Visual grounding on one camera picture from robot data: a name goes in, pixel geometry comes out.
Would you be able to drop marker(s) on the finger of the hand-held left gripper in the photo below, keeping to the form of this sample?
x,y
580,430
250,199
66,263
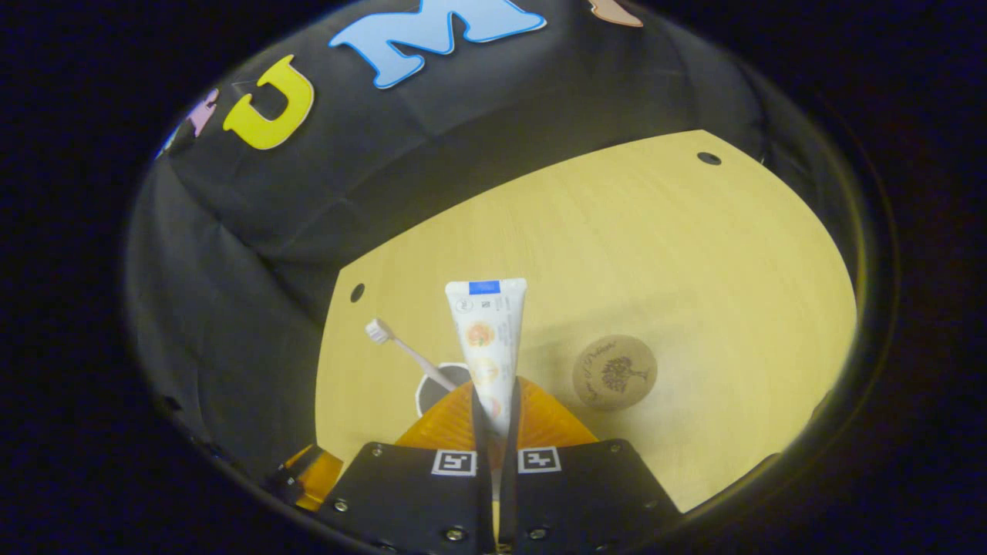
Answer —
x,y
312,474

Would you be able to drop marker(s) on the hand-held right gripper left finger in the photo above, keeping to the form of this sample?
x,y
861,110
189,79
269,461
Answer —
x,y
401,501

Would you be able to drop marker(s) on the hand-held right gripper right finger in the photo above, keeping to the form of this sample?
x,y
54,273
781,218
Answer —
x,y
594,501

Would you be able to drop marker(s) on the round cork coaster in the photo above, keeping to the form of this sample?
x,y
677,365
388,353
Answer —
x,y
614,374

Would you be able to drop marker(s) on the white toothbrush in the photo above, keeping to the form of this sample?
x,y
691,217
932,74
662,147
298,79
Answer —
x,y
409,353

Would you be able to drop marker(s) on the white toothpaste tube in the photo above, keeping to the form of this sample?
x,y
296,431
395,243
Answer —
x,y
490,339

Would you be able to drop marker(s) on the light wooden desktop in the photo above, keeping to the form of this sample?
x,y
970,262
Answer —
x,y
694,270

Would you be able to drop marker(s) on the black backdrop cloth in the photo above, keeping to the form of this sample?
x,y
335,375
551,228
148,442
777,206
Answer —
x,y
432,146

